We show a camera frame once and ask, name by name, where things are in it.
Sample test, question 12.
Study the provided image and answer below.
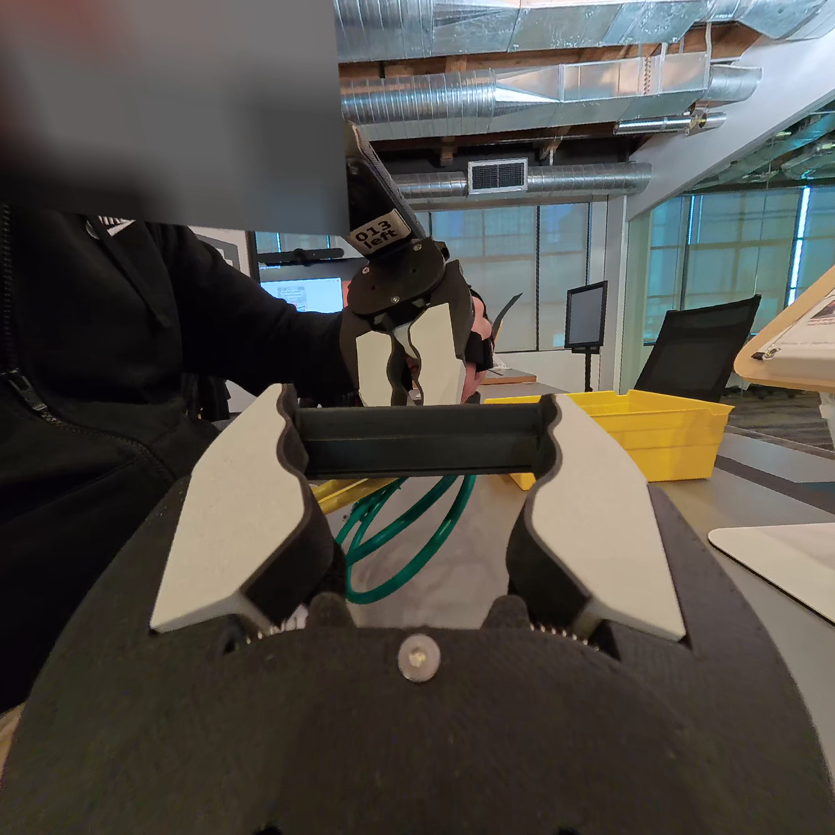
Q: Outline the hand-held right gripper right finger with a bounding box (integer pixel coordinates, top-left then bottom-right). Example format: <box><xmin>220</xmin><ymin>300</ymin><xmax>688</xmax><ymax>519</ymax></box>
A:
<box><xmin>505</xmin><ymin>394</ymin><xmax>687</xmax><ymax>643</ymax></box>

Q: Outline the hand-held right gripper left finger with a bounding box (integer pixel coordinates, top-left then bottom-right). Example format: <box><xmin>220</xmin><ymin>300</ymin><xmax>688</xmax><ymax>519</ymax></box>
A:
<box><xmin>150</xmin><ymin>384</ymin><xmax>347</xmax><ymax>634</ymax></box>

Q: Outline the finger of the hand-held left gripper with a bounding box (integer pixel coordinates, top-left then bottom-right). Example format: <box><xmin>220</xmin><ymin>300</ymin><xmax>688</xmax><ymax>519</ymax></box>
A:
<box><xmin>391</xmin><ymin>300</ymin><xmax>465</xmax><ymax>407</ymax></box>
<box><xmin>355</xmin><ymin>325</ymin><xmax>412</xmax><ymax>408</ymax></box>

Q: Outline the black network switch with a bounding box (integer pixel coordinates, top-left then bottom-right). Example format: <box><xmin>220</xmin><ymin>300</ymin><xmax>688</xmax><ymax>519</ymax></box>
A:
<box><xmin>297</xmin><ymin>403</ymin><xmax>548</xmax><ymax>482</ymax></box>

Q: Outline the yellow plastic bin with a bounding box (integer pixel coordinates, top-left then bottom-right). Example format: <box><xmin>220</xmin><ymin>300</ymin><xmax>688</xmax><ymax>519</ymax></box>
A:
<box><xmin>483</xmin><ymin>390</ymin><xmax>736</xmax><ymax>490</ymax></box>

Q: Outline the yellow ethernet cable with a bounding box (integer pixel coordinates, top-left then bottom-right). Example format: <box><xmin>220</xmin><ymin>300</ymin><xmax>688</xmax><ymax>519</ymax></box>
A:
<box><xmin>313</xmin><ymin>478</ymin><xmax>400</xmax><ymax>516</ymax></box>

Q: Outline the green ethernet cable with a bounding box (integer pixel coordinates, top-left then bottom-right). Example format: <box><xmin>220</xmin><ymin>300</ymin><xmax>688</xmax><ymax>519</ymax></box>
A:
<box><xmin>336</xmin><ymin>475</ymin><xmax>478</xmax><ymax>606</ymax></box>

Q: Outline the person's left forearm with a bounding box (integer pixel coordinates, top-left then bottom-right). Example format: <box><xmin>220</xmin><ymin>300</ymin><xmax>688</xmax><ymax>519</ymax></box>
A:
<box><xmin>147</xmin><ymin>225</ymin><xmax>360</xmax><ymax>408</ymax></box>

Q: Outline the person's left hand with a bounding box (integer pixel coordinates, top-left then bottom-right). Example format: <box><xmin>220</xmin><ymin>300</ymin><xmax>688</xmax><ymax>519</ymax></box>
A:
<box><xmin>457</xmin><ymin>297</ymin><xmax>491</xmax><ymax>404</ymax></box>

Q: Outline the black curved stand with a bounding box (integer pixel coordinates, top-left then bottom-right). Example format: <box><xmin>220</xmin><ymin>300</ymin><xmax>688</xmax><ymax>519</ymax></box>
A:
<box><xmin>489</xmin><ymin>292</ymin><xmax>524</xmax><ymax>347</ymax></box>

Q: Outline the black video bar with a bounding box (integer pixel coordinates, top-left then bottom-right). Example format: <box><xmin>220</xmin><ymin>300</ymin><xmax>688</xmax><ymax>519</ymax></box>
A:
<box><xmin>256</xmin><ymin>247</ymin><xmax>344</xmax><ymax>266</ymax></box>

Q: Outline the white vent grille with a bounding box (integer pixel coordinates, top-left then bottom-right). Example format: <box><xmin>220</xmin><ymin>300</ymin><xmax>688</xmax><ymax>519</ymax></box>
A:
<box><xmin>467</xmin><ymin>158</ymin><xmax>529</xmax><ymax>194</ymax></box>

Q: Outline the black display on stand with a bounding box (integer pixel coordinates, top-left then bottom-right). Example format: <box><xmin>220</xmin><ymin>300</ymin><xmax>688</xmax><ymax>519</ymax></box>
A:
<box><xmin>564</xmin><ymin>281</ymin><xmax>609</xmax><ymax>392</ymax></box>

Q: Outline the person's torso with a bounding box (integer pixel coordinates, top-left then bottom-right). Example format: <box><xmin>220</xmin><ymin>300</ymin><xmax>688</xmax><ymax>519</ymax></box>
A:
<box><xmin>0</xmin><ymin>209</ymin><xmax>226</xmax><ymax>712</ymax></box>

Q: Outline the framed black white poster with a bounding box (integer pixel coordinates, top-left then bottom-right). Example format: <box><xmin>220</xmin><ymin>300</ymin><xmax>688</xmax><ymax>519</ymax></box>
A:
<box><xmin>189</xmin><ymin>231</ymin><xmax>257</xmax><ymax>283</ymax></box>

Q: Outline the black mesh office chair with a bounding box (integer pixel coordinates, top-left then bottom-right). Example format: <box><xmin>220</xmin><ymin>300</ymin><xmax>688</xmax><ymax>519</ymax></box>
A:
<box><xmin>634</xmin><ymin>294</ymin><xmax>763</xmax><ymax>404</ymax></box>

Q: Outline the wooden tilted board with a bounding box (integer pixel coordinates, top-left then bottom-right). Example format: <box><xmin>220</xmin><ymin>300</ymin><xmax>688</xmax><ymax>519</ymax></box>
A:
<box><xmin>734</xmin><ymin>264</ymin><xmax>835</xmax><ymax>395</ymax></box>

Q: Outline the white instruction sheet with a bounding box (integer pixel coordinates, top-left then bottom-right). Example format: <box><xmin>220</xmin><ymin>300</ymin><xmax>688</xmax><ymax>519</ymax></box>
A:
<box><xmin>750</xmin><ymin>290</ymin><xmax>835</xmax><ymax>376</ymax></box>

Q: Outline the large wall screen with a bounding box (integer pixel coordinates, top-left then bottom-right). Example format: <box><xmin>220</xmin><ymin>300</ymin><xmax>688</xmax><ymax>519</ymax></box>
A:
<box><xmin>257</xmin><ymin>264</ymin><xmax>347</xmax><ymax>315</ymax></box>

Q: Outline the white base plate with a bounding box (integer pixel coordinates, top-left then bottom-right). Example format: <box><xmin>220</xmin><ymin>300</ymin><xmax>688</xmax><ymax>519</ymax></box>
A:
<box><xmin>708</xmin><ymin>522</ymin><xmax>835</xmax><ymax>624</ymax></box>

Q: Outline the silver rectangular duct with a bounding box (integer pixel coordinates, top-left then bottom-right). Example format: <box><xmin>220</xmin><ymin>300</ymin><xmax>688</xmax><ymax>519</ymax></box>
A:
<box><xmin>339</xmin><ymin>62</ymin><xmax>764</xmax><ymax>141</ymax></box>

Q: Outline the round silver duct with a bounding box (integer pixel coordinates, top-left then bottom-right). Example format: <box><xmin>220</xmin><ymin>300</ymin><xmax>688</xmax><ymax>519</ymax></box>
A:
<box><xmin>391</xmin><ymin>160</ymin><xmax>653</xmax><ymax>203</ymax></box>

